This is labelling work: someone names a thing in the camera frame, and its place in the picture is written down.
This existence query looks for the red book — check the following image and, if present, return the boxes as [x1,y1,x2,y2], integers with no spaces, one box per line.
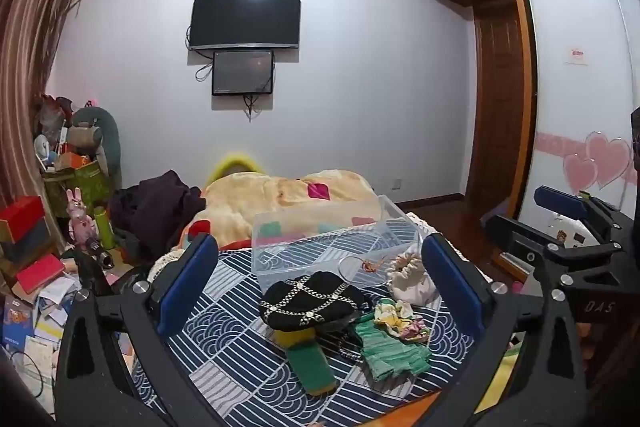
[15,254,66,296]

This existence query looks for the red box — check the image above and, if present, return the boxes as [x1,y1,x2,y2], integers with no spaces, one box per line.
[0,196,46,244]

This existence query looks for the blue patterned bed sheet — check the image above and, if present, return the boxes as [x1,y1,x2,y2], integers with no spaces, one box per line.
[132,217,501,427]

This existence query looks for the pink bunny figure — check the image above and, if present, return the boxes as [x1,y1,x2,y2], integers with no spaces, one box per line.
[66,188,97,244]

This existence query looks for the green and yellow sock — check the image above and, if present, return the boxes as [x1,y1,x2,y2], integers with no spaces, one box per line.
[272,329,337,397]

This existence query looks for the cream frilly cloth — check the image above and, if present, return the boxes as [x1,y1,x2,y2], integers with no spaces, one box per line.
[387,252,442,307]

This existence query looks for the black knit hat with chain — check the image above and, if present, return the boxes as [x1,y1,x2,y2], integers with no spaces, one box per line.
[258,271,372,336]

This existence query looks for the black television cable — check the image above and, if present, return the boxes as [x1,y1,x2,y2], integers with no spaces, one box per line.
[186,24,215,84]

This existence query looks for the grey green plush toy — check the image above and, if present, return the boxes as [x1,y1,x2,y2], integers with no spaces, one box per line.
[67,106,122,188]

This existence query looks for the striped brown curtain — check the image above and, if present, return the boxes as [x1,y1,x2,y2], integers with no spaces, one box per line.
[0,0,92,214]

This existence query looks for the dark clothes pile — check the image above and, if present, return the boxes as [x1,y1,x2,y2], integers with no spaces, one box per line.
[107,170,207,262]

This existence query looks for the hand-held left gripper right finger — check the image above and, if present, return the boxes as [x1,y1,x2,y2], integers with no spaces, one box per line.
[415,232,587,427]

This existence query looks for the clear plastic storage box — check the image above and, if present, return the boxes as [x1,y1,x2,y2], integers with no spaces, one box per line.
[251,194,421,294]

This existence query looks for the yellow knit hat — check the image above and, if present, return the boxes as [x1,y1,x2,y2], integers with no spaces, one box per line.
[206,152,266,186]

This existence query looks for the black braided cord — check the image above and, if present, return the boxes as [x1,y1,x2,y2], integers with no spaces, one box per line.
[334,332,364,362]

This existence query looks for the small black wall monitor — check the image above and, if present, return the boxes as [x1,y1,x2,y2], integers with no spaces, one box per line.
[212,50,276,96]

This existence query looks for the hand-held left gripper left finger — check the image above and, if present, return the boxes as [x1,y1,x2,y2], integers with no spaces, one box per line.
[54,233,236,427]

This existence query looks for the green knit glove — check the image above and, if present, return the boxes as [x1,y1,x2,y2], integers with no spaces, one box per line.
[355,307,432,382]

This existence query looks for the brown wooden door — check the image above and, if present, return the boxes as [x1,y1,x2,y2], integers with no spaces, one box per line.
[466,2,532,214]

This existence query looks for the green bottle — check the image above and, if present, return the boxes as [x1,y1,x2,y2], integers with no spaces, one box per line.
[95,202,117,251]

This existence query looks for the green gift bag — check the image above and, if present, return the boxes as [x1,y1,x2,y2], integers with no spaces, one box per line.
[44,159,114,219]

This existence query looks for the pile of papers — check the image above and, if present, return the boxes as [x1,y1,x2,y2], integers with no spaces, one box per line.
[0,277,82,390]

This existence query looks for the white heart-print sliding door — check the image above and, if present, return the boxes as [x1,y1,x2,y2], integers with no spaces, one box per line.
[509,0,640,235]

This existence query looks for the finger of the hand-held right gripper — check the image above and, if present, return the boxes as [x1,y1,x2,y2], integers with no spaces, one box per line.
[534,186,632,244]
[487,214,622,268]

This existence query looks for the yellow patchwork blanket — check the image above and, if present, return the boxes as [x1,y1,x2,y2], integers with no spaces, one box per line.
[186,169,387,252]

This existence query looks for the wall-mounted black television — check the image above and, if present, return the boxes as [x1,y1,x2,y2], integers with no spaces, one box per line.
[189,0,302,51]

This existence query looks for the floral fabric scrunchie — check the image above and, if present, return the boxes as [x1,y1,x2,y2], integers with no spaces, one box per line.
[372,298,431,346]

